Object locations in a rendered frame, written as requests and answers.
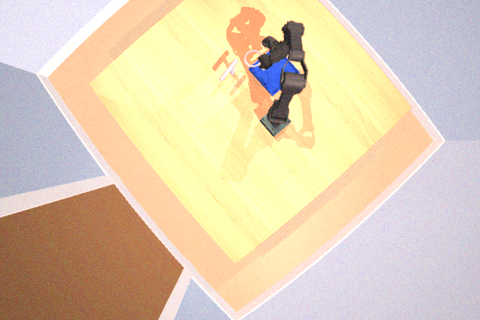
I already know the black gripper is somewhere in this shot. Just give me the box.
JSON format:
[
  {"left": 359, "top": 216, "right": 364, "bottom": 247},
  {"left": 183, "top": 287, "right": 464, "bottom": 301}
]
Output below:
[{"left": 257, "top": 43, "right": 289, "bottom": 70}]

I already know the blue tray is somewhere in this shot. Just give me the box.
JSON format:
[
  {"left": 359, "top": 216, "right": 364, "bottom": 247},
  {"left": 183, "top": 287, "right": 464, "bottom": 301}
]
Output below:
[{"left": 248, "top": 58, "right": 300, "bottom": 97}]

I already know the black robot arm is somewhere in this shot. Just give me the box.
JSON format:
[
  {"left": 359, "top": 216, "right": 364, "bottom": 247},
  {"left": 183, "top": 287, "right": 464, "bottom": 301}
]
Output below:
[{"left": 262, "top": 20, "right": 308, "bottom": 128}]

